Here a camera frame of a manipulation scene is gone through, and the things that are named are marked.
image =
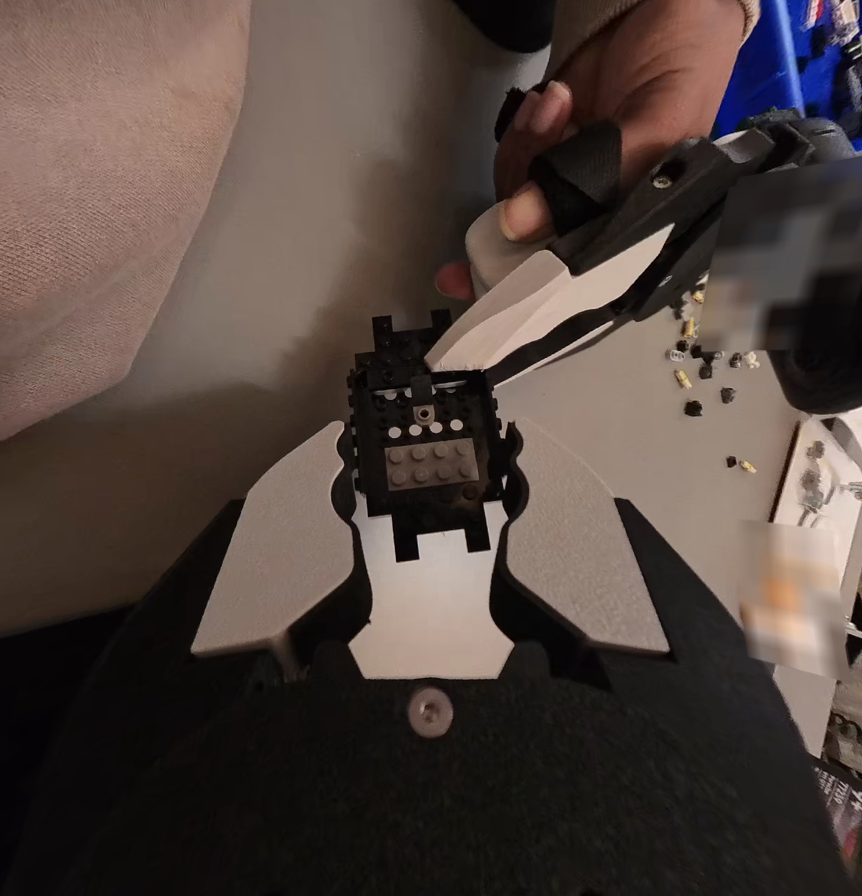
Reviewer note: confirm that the small blue plastic bin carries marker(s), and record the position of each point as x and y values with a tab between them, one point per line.
767	56

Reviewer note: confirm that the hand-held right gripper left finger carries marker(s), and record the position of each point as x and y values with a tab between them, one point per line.
277	560

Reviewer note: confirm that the white book stand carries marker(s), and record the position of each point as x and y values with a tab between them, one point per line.
861	441

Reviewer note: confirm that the person's left hand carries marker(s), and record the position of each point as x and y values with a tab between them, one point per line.
648	70

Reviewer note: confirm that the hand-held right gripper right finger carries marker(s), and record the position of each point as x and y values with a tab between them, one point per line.
578	560

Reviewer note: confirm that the black toy brick car chassis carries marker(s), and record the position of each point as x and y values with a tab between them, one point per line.
438	514

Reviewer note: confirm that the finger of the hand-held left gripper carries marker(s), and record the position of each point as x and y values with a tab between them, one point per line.
543	301
550	353

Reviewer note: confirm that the toy set box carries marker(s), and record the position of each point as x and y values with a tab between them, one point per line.
851	805

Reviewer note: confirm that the heap of mixed colourful bricks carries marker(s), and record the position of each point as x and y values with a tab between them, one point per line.
851	84

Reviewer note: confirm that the pile of loose toy bricks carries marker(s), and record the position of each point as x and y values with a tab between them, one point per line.
693	407

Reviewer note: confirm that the person's left forearm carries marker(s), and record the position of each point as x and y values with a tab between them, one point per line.
578	28

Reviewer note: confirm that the grey desk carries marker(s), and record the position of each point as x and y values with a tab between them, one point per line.
319	210

